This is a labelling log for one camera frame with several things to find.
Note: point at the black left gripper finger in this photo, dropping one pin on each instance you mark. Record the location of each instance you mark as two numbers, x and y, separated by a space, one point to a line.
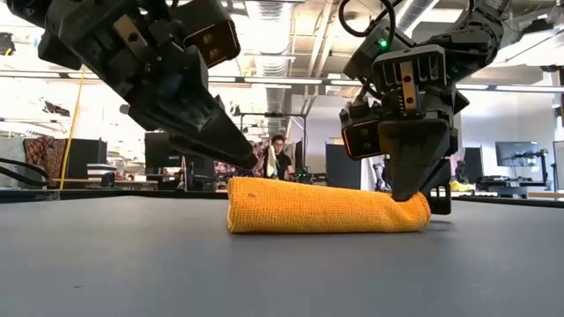
189 105
211 155

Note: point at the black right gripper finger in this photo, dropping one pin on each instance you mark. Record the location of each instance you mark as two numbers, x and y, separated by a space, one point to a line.
412 154
440 198

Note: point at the orange microfibre towel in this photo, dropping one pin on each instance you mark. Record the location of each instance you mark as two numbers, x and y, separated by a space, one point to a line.
326 207

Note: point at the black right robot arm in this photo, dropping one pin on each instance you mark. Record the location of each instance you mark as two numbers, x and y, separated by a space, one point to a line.
467 35

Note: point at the yellow cloth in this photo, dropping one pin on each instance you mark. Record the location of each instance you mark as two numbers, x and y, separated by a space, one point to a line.
462 186

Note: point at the dark upright screen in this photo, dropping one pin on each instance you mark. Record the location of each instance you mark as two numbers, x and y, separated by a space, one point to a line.
473 165

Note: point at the black monitor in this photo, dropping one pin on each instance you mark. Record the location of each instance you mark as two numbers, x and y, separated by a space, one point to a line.
156 152

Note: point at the white cloth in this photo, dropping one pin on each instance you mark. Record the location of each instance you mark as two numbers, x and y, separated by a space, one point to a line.
272 163

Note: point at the black side table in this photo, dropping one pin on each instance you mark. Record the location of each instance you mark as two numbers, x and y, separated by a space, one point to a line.
506 185

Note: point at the person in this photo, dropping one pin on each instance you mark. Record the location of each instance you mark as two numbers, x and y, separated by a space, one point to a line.
284 160

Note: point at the black upright panel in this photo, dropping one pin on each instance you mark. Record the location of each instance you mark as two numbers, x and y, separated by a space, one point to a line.
335 174

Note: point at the low wooden desk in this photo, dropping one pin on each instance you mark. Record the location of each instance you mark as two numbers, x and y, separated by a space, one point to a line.
132 181

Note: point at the grey screen monitor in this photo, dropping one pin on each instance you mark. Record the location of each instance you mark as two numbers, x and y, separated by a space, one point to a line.
516 153

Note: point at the long ceiling light bar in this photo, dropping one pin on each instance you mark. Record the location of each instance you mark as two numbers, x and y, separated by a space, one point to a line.
282 80

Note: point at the green-lit black robot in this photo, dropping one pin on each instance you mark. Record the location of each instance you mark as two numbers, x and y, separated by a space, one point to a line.
308 177

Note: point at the black ceiling-mounted device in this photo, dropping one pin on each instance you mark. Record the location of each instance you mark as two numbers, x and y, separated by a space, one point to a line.
6 44

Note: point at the white board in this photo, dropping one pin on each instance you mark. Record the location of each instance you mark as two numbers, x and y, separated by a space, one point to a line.
559 165

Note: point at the red patterned cloth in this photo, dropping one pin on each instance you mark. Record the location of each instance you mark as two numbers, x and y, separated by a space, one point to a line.
39 154

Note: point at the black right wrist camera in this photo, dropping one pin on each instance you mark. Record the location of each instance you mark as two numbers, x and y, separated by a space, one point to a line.
362 140

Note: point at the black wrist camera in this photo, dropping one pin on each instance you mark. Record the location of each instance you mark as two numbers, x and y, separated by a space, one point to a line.
362 140
211 42

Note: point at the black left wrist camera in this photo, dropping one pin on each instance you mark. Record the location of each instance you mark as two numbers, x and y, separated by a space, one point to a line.
211 42

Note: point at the black metal frame stand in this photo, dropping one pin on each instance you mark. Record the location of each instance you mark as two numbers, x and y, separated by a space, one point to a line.
273 115

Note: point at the silver ventilation duct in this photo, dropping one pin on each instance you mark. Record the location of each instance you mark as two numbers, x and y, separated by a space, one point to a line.
271 13

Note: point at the black table frame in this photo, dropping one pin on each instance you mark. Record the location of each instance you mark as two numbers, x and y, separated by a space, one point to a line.
88 193

